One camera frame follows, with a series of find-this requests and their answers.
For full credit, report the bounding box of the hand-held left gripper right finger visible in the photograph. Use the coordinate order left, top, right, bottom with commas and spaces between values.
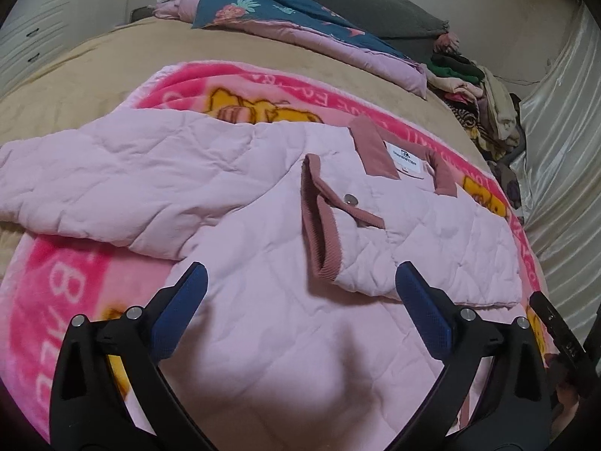
395, 261, 554, 451

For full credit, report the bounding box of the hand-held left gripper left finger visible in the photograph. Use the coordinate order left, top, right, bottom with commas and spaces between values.
49, 262, 221, 451

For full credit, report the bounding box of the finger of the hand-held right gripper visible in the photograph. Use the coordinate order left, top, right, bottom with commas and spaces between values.
529, 290, 595, 401

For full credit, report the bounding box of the pink quilted jacket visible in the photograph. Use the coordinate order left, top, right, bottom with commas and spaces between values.
0, 112, 524, 451

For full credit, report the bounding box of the pile of mixed clothes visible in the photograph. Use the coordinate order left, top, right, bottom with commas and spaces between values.
428, 32, 525, 210

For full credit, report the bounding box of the white satin curtain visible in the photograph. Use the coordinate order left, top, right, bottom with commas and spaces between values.
509, 0, 601, 353

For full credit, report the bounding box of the pink bear printed blanket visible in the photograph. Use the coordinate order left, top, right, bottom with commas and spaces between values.
0, 59, 562, 435

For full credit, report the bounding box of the beige bed sheet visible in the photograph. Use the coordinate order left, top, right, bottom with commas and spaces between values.
0, 16, 548, 292

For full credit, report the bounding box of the blue floral quilt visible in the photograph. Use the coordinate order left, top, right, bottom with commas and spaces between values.
153, 0, 429, 100

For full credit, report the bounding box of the white wardrobe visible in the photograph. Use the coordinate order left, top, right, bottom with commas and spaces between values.
0, 0, 77, 100

